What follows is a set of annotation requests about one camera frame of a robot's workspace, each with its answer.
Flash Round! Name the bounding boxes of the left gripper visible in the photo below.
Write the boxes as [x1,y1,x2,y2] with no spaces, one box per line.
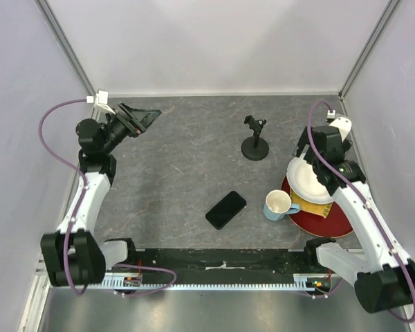
[101,102,161,154]

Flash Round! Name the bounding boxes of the black phone stand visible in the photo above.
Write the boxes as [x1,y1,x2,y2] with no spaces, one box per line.
[241,116,269,161]

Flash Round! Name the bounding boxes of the black smartphone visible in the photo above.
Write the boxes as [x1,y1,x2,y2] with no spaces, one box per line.
[205,191,247,230]

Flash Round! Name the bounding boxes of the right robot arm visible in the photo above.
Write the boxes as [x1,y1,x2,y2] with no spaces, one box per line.
[287,125,415,313]

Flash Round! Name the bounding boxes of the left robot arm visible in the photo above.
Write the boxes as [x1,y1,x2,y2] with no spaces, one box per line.
[40,103,161,288]

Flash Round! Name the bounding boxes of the light blue mug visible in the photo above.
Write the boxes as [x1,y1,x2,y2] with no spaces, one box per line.
[263,190,301,221]

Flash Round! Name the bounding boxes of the white paper plate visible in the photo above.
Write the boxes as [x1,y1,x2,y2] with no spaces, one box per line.
[286,157,333,205]

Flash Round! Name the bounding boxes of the yellow sponge cloth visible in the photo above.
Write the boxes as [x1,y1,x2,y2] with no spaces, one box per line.
[290,191,333,218]

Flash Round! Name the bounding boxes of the red round tray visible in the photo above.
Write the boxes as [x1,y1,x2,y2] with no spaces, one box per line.
[280,175,353,237]

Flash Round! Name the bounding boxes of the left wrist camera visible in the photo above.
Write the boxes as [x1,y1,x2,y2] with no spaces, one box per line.
[86,90,116,114]

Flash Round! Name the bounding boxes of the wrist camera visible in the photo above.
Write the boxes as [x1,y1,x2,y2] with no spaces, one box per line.
[326,110,352,141]
[86,90,116,114]

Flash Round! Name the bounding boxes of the left aluminium frame post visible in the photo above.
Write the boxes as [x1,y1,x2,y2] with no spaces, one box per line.
[35,0,96,95]

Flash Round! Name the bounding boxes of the aluminium frame post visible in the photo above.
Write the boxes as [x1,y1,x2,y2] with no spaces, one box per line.
[338,0,401,101]
[35,0,96,95]

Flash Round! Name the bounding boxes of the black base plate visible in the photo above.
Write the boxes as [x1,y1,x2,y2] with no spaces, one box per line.
[125,248,329,283]

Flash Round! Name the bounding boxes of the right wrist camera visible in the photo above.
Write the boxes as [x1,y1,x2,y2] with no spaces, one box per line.
[326,110,352,141]

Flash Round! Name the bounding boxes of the slotted cable duct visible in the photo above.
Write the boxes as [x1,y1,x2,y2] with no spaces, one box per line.
[89,273,331,293]

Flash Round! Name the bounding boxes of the right aluminium frame post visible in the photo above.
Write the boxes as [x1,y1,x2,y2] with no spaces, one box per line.
[338,0,401,101]

